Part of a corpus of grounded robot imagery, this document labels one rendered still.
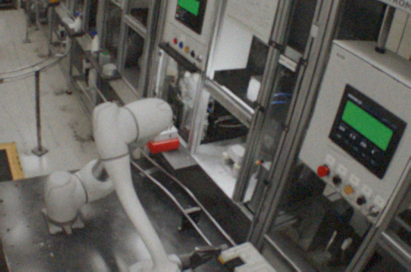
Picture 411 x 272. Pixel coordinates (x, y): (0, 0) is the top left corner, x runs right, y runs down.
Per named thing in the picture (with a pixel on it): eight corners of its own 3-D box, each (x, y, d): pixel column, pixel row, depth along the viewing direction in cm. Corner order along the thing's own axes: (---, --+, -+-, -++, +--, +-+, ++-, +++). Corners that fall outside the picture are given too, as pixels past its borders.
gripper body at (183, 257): (180, 276, 151) (200, 269, 156) (183, 263, 147) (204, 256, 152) (172, 263, 156) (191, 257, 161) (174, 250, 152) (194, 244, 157)
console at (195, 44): (158, 40, 221) (171, -40, 198) (202, 38, 236) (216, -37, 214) (197, 71, 191) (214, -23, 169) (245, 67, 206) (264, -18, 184)
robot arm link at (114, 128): (111, 160, 130) (143, 148, 139) (97, 106, 127) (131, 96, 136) (92, 159, 139) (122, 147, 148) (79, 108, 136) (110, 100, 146)
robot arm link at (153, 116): (66, 180, 192) (100, 167, 207) (81, 209, 188) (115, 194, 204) (120, 96, 139) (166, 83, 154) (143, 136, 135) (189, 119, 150)
